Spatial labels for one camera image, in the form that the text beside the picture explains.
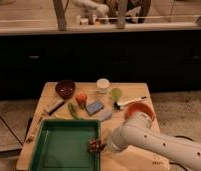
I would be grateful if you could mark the orange bowl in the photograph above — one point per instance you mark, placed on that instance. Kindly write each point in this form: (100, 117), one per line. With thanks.
(139, 107)

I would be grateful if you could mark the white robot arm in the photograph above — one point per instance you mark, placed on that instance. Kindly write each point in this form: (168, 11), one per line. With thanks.
(136, 131)

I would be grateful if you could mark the green cup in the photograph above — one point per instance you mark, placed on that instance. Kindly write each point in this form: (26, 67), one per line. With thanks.
(116, 94)

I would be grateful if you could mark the orange carrot toy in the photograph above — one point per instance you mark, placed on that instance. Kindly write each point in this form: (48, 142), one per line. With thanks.
(81, 99)

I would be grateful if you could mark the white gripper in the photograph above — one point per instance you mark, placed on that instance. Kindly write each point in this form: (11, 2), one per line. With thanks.
(110, 146)

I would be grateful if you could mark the black and white brush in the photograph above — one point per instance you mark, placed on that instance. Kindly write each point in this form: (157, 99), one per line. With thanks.
(119, 105)

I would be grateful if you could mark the dark grape bunch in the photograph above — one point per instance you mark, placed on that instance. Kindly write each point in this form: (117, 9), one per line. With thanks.
(96, 145)

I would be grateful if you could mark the black handled knife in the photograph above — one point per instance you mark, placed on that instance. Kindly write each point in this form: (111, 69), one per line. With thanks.
(53, 107)

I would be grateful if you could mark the green plastic tray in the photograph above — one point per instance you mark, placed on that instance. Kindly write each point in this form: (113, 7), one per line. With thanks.
(63, 145)

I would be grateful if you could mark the green cucumber toy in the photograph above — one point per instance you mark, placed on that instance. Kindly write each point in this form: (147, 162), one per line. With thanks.
(72, 111)

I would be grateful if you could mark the light wooden cutting board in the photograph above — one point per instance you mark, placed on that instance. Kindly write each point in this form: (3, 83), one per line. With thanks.
(133, 159)

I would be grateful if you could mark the dark brown bowl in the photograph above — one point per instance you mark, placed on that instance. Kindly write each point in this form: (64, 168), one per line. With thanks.
(65, 88)

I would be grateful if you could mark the white cup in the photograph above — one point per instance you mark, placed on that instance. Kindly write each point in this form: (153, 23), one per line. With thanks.
(103, 84)

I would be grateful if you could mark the blue sponge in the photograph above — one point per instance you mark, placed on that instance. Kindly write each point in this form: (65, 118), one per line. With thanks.
(94, 107)

